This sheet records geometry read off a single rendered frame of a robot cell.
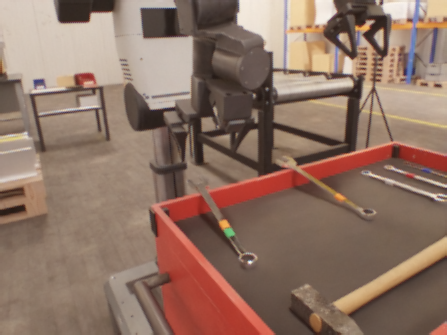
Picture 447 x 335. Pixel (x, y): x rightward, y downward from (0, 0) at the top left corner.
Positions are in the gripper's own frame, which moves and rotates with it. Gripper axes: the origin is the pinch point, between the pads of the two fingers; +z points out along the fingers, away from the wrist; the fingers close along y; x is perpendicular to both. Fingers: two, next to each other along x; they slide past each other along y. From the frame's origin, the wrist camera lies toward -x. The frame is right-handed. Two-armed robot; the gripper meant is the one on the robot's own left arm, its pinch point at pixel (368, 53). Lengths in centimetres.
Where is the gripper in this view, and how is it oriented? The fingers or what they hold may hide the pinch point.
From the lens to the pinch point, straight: 76.4
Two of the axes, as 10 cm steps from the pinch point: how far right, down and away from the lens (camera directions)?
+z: 2.9, 9.5, -1.1
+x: -4.2, 2.3, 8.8
